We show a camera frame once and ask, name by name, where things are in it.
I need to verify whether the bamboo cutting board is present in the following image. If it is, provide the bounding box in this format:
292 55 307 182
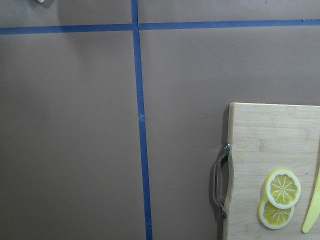
222 103 320 240

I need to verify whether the upper lemon slice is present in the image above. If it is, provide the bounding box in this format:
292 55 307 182
264 169 302 210

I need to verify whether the lemon slice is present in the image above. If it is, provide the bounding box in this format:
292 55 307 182
258 196 295 230
264 169 302 210

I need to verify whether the lower lemon slice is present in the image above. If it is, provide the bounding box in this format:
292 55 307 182
258 196 295 230

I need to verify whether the sage green cup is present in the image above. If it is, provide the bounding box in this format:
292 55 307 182
35 0 45 4

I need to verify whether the yellow plastic knife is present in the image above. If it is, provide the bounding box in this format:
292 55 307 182
301 171 320 234

